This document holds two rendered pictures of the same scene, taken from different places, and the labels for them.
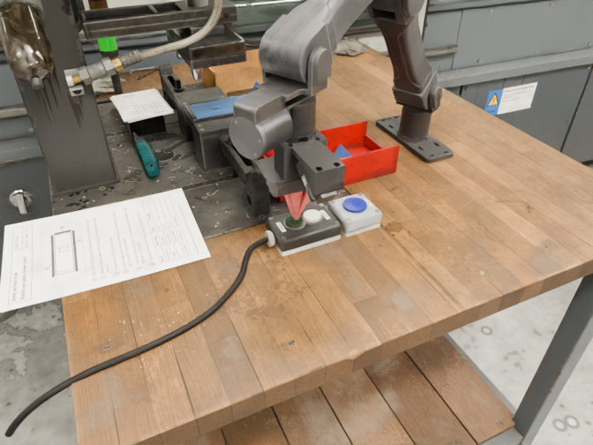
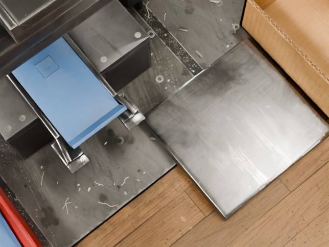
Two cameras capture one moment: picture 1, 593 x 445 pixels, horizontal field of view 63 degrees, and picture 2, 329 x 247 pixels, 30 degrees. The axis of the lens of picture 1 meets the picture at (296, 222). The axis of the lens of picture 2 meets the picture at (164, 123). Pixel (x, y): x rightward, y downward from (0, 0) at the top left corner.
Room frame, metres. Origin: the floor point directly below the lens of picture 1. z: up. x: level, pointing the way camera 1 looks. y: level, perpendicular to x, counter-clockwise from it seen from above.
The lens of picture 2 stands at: (0.99, -0.15, 1.62)
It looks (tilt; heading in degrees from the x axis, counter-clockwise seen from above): 71 degrees down; 79
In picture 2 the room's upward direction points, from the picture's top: 3 degrees counter-clockwise
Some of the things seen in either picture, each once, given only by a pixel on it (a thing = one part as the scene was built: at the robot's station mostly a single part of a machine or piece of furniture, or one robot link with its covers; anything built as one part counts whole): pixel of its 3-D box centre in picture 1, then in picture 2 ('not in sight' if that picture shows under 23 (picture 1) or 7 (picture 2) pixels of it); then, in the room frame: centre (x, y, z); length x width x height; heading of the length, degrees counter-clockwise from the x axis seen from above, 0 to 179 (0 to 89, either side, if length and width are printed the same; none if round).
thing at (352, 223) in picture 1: (353, 220); not in sight; (0.66, -0.10, 0.90); 0.07 x 0.07 x 0.06; 25
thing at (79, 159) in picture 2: not in sight; (61, 141); (0.91, 0.08, 0.98); 0.07 x 0.02 x 0.01; 115
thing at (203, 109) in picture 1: (228, 100); (60, 81); (0.93, 0.14, 1.00); 0.15 x 0.07 x 0.03; 115
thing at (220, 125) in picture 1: (210, 109); (55, 57); (0.93, 0.18, 0.98); 0.20 x 0.10 x 0.01; 25
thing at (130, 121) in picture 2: not in sight; (117, 100); (0.98, 0.11, 0.98); 0.07 x 0.02 x 0.01; 115
